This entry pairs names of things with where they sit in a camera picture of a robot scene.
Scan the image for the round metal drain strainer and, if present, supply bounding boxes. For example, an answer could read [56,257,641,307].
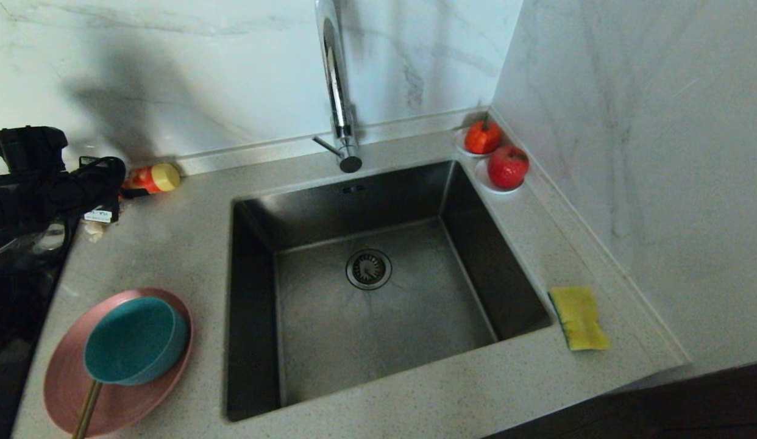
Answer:
[345,249,393,291]

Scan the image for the stainless steel sink basin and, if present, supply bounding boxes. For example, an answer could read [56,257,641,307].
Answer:
[223,160,553,424]

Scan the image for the yellow and green sponge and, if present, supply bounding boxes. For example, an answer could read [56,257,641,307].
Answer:
[548,287,612,353]

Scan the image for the clear glass pot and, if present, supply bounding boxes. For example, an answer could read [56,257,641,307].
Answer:
[0,226,65,272]

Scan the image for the chrome kitchen faucet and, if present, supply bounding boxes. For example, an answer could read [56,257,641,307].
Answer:
[311,0,363,174]

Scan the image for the red tomato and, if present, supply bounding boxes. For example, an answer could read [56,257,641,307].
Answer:
[464,116,502,155]

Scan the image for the gold slim utensil handle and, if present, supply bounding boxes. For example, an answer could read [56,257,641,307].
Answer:
[72,381,103,439]

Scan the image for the teal bowl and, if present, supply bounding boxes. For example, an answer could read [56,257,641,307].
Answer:
[84,297,189,387]

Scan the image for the orange detergent bottle yellow cap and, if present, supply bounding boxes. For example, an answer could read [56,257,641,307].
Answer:
[121,163,182,199]

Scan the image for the small white dish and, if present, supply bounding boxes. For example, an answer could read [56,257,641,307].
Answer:
[453,125,504,159]
[474,157,525,196]

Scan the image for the pink round plate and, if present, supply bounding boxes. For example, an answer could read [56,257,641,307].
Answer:
[43,288,194,437]

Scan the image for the black cooktop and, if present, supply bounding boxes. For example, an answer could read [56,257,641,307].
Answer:
[0,244,71,439]

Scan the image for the red apple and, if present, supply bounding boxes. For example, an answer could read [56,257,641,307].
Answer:
[488,145,530,190]

